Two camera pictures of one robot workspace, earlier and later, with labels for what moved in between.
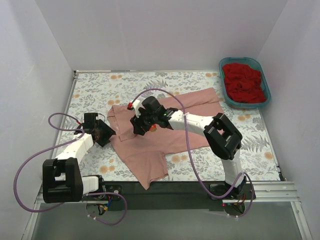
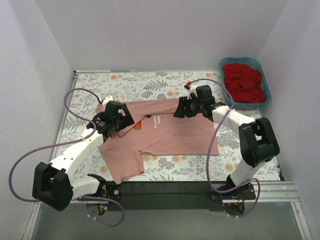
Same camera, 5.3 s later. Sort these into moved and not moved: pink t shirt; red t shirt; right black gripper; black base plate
Moved: pink t shirt; right black gripper
Not moved: black base plate; red t shirt
